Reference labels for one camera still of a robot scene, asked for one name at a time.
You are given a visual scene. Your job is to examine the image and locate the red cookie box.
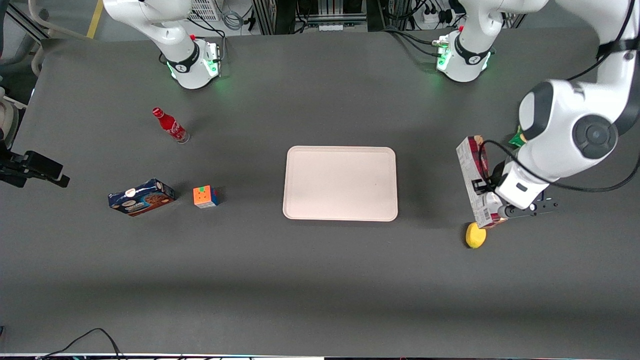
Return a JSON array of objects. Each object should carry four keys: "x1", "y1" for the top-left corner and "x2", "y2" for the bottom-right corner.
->
[{"x1": 455, "y1": 135, "x2": 509, "y2": 230}]

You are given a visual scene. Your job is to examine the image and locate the blue cookie box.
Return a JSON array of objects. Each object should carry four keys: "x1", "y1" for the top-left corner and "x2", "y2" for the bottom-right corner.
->
[{"x1": 108, "y1": 178, "x2": 177, "y2": 217}]

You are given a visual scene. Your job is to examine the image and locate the beige plastic tray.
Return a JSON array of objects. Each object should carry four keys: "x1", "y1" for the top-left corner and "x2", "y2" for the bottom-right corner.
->
[{"x1": 282, "y1": 145, "x2": 399, "y2": 222}]

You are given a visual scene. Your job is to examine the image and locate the yellow lemon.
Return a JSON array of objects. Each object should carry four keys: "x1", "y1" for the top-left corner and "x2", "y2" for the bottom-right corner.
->
[{"x1": 465, "y1": 222, "x2": 487, "y2": 249}]

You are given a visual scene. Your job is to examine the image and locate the red soda bottle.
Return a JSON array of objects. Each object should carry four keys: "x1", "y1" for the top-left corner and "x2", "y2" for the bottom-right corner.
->
[{"x1": 152, "y1": 107, "x2": 191, "y2": 145}]

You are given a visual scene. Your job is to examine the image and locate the colourful puzzle cube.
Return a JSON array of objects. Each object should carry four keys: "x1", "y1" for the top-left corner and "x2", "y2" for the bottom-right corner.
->
[{"x1": 193, "y1": 185, "x2": 220, "y2": 209}]

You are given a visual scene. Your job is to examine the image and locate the white power strip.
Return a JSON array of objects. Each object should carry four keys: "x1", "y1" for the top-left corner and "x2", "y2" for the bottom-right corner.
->
[{"x1": 419, "y1": 4, "x2": 453, "y2": 27}]

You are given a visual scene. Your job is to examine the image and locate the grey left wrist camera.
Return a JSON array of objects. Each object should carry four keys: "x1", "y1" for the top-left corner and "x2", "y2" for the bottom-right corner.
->
[{"x1": 499, "y1": 199, "x2": 559, "y2": 220}]

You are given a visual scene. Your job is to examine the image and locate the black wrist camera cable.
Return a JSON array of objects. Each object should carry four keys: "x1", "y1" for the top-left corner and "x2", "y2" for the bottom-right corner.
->
[{"x1": 478, "y1": 139, "x2": 640, "y2": 194}]

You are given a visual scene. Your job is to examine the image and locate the white tube frame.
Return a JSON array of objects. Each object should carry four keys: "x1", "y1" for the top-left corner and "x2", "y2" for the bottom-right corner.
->
[{"x1": 27, "y1": 0, "x2": 93, "y2": 77}]

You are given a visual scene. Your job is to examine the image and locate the black cable at table edge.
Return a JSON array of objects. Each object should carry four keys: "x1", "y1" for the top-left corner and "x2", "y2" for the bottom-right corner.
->
[{"x1": 36, "y1": 327, "x2": 124, "y2": 360}]

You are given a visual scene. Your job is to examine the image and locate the black arm base cables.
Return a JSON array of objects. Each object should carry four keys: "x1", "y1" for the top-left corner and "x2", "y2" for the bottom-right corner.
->
[{"x1": 381, "y1": 26, "x2": 443, "y2": 57}]

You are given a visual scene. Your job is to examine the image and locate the grey coiled cable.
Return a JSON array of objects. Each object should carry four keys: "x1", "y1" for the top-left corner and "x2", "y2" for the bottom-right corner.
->
[{"x1": 221, "y1": 9, "x2": 247, "y2": 32}]

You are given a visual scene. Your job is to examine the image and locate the aluminium frame post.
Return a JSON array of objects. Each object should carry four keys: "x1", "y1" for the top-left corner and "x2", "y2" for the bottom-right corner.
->
[{"x1": 251, "y1": 0, "x2": 282, "y2": 36}]

